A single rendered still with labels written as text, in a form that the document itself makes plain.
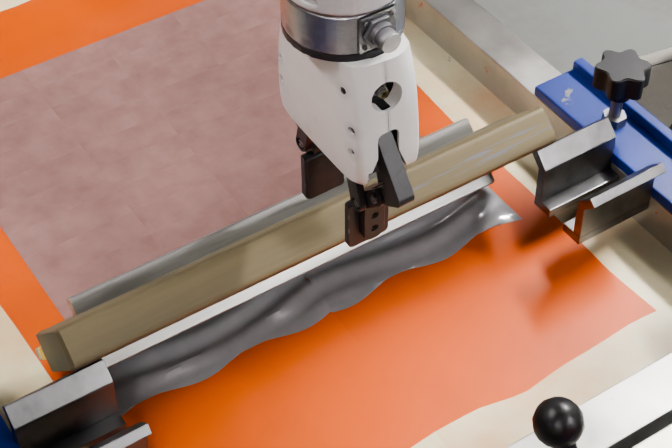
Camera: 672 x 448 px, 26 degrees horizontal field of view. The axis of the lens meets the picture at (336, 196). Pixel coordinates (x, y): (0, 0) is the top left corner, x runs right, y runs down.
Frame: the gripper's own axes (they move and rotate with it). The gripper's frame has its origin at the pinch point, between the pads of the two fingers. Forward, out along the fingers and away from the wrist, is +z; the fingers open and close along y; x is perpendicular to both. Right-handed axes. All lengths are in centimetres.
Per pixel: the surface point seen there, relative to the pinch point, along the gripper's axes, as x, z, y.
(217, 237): 6.3, 7.3, 7.3
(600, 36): -124, 113, 100
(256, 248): 6.1, 3.5, 1.8
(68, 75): 5.1, 13.7, 36.7
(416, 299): -5.5, 13.4, -1.4
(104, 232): 11.1, 13.3, 17.7
